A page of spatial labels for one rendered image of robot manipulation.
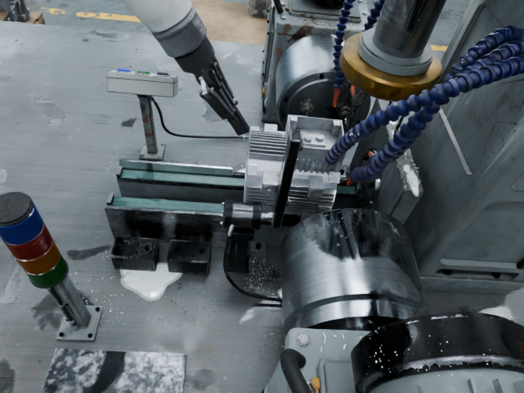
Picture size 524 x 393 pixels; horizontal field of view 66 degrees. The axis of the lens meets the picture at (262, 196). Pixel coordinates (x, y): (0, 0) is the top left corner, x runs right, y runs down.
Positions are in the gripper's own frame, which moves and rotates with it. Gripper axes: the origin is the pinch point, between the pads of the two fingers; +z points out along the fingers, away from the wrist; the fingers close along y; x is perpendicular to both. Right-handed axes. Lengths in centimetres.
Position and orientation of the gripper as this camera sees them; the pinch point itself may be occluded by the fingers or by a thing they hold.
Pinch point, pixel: (237, 121)
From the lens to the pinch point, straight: 92.1
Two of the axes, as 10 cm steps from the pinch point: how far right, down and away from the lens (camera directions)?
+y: 0.0, -7.7, 6.4
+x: -9.1, 2.6, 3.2
